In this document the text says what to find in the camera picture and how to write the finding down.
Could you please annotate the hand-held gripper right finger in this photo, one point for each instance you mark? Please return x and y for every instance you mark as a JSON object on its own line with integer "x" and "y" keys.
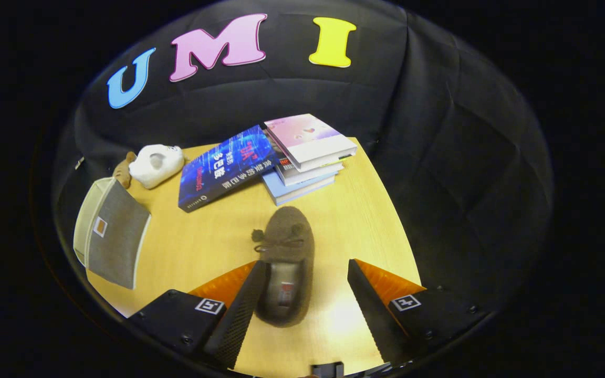
{"x": 373, "y": 320}

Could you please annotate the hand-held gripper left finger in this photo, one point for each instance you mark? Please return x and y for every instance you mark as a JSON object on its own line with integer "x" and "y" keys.
{"x": 234, "y": 320}

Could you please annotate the brown fuzzy shoe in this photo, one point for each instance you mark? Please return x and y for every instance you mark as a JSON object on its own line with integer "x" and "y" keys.
{"x": 292, "y": 226}

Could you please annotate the grey fabric storage box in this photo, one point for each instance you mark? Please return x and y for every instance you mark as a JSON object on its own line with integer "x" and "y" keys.
{"x": 118, "y": 241}

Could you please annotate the light blue book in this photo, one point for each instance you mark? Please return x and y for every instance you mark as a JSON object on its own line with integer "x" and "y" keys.
{"x": 292, "y": 193}

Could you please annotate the dark blue book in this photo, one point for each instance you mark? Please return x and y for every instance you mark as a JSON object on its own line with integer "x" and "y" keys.
{"x": 223, "y": 168}

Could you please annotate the white book with red spine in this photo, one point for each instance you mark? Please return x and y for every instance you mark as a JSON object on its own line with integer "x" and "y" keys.
{"x": 308, "y": 176}

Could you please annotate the white plush toy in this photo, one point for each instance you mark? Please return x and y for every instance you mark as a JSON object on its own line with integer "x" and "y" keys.
{"x": 155, "y": 168}

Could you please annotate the brown plush toy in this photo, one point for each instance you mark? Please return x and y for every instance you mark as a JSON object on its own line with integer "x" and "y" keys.
{"x": 122, "y": 173}

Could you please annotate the pink cover book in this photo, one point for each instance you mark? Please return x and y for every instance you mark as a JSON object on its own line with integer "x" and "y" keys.
{"x": 302, "y": 136}

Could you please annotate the small metal clip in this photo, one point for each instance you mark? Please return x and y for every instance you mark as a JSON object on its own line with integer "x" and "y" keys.
{"x": 80, "y": 163}

